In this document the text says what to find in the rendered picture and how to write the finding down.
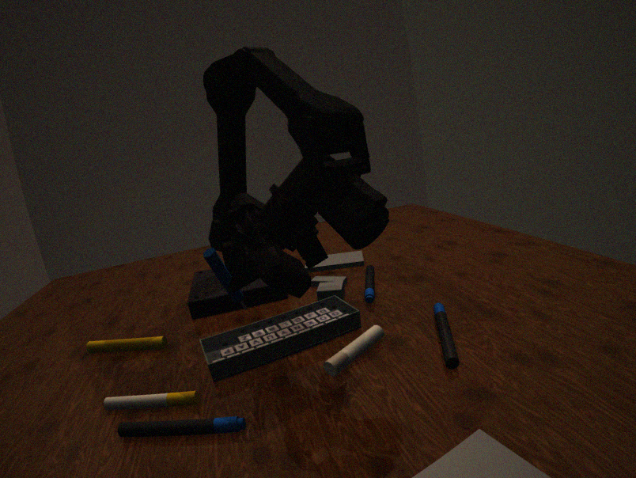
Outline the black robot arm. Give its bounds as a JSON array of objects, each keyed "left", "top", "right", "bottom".
[{"left": 203, "top": 47, "right": 389, "bottom": 269}]

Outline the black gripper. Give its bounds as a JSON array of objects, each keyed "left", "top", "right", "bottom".
[{"left": 227, "top": 182, "right": 318, "bottom": 298}]

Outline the black marker with blue cap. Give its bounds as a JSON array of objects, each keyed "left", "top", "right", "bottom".
[
  {"left": 118, "top": 416, "right": 246, "bottom": 437},
  {"left": 433, "top": 303, "right": 460, "bottom": 370},
  {"left": 365, "top": 265, "right": 375, "bottom": 303}
]

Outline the beige cylinder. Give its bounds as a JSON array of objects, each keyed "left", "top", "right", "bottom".
[{"left": 324, "top": 325, "right": 384, "bottom": 377}]

